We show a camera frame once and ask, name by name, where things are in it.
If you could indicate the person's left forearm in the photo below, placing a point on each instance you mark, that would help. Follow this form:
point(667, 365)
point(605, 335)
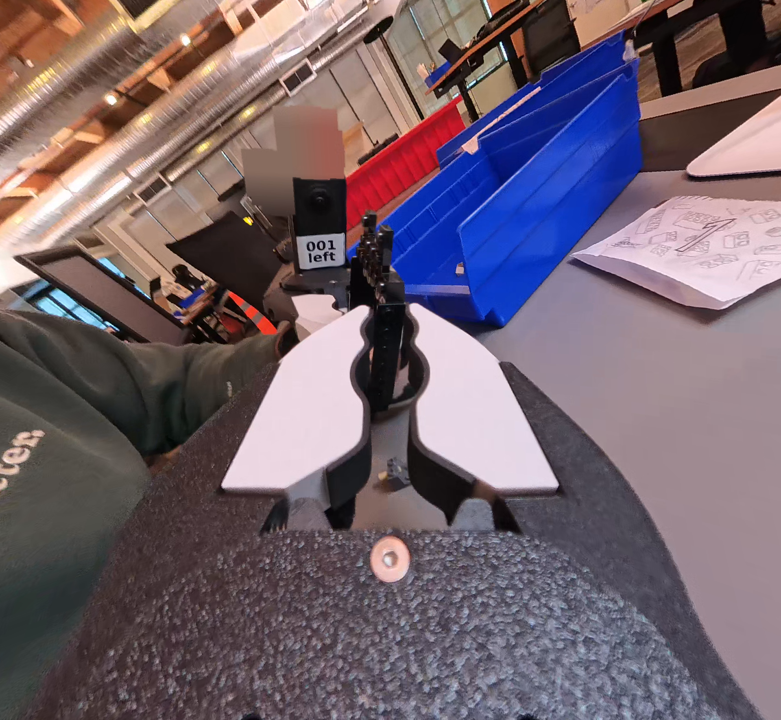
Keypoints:
point(159, 384)

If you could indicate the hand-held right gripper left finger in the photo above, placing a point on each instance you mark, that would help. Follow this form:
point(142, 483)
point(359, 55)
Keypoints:
point(293, 427)

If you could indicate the red plastic bin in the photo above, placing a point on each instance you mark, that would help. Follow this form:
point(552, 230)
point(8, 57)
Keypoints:
point(403, 165)

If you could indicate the person's left hand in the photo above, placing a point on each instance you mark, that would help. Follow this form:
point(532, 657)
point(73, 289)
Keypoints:
point(286, 338)

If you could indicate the blue plastic bin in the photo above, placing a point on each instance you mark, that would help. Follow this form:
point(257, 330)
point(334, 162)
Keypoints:
point(427, 219)
point(561, 207)

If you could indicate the silver ventilation duct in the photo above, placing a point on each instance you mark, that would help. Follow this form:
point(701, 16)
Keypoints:
point(147, 49)

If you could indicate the dark wooden table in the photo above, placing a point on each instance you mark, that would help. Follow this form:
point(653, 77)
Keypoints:
point(488, 36)

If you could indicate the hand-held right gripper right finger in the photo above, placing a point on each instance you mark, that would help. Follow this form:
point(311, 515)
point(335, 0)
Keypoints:
point(482, 427)

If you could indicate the black lego car chassis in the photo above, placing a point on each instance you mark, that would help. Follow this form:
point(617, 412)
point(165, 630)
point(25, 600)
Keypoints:
point(385, 329)

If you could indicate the black monitor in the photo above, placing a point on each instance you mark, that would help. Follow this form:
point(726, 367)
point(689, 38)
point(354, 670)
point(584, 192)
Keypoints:
point(86, 299)

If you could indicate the brown wooden table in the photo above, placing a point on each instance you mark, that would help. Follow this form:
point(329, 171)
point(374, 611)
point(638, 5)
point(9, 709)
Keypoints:
point(720, 0)

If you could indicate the white printed paper bag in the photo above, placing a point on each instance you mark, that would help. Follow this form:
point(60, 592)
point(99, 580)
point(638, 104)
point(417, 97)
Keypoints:
point(696, 250)

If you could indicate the white book stand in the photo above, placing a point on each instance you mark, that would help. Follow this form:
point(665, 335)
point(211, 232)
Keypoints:
point(745, 146)

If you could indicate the person's torso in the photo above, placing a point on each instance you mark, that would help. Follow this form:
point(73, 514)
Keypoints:
point(61, 525)

